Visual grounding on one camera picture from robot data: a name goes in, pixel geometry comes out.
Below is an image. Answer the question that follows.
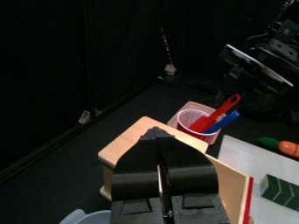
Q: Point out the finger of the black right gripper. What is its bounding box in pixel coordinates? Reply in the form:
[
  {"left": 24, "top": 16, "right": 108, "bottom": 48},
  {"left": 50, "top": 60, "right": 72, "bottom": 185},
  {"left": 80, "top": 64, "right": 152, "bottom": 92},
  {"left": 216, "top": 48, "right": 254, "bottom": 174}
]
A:
[
  {"left": 214, "top": 67, "right": 245, "bottom": 103},
  {"left": 249, "top": 89, "right": 277, "bottom": 112}
]

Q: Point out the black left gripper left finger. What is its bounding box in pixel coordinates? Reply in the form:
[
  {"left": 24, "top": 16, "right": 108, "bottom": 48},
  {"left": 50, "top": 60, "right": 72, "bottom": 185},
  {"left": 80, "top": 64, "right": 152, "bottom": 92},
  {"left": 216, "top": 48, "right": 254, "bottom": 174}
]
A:
[{"left": 109, "top": 126, "right": 164, "bottom": 224}]

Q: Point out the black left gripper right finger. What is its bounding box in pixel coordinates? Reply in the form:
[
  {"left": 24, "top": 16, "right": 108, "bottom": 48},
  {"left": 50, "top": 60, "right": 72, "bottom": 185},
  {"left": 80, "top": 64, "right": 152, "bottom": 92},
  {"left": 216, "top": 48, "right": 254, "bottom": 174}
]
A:
[{"left": 154, "top": 126, "right": 230, "bottom": 224}]

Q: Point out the red toy knife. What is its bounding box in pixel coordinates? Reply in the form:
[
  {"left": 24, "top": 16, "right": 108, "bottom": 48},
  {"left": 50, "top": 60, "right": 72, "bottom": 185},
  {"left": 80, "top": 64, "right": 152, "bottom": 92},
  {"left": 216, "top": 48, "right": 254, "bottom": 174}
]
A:
[{"left": 189, "top": 94, "right": 241, "bottom": 134}]

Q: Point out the white cutting board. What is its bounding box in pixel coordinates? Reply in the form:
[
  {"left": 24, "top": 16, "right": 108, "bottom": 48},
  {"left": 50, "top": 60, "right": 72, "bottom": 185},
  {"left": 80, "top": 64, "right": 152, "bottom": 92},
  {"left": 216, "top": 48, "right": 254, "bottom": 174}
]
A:
[{"left": 216, "top": 134, "right": 299, "bottom": 224}]

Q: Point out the toy sushi roll block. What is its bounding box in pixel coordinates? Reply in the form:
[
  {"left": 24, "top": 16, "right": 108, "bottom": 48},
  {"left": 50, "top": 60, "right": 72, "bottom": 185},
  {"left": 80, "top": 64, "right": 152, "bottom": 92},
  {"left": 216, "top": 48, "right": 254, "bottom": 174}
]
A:
[{"left": 258, "top": 173, "right": 299, "bottom": 213}]

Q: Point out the blue toy utensil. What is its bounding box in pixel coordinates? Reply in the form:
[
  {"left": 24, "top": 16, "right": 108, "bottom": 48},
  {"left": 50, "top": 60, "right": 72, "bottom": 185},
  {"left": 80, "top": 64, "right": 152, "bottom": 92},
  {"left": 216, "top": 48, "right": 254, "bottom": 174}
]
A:
[{"left": 201, "top": 108, "right": 240, "bottom": 135}]

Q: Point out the wooden box with red door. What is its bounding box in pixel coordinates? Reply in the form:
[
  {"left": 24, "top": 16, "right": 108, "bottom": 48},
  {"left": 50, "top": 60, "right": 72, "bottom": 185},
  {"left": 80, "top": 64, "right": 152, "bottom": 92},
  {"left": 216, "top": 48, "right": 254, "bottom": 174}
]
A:
[{"left": 97, "top": 115, "right": 254, "bottom": 224}]

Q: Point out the red plastic cup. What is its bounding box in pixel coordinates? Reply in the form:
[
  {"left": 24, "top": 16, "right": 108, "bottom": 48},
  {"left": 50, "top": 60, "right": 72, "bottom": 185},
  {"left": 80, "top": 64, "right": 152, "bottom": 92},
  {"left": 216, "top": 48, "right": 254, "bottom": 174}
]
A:
[{"left": 174, "top": 108, "right": 221, "bottom": 145}]

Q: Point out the toy carrot with green top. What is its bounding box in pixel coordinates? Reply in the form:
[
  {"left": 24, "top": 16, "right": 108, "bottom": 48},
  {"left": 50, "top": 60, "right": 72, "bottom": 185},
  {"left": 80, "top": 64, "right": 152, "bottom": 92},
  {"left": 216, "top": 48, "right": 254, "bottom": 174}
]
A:
[{"left": 256, "top": 136, "right": 299, "bottom": 160}]

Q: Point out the white bowl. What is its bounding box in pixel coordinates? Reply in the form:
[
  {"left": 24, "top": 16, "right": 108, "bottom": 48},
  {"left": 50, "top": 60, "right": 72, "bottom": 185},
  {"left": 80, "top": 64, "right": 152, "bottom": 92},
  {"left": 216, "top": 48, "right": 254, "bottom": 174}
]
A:
[{"left": 58, "top": 208, "right": 114, "bottom": 224}]

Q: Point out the thin diagonal brace cable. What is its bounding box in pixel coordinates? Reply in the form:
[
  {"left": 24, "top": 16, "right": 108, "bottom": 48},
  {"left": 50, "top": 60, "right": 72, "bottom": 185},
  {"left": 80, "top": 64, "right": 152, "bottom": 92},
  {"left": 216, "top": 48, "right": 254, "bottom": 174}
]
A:
[{"left": 158, "top": 26, "right": 173, "bottom": 67}]

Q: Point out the black frame base rail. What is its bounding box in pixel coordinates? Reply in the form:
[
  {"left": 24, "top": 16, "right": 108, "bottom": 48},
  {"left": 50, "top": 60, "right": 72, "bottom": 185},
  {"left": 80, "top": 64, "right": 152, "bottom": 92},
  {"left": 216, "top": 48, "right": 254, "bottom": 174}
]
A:
[{"left": 0, "top": 78, "right": 162, "bottom": 185}]

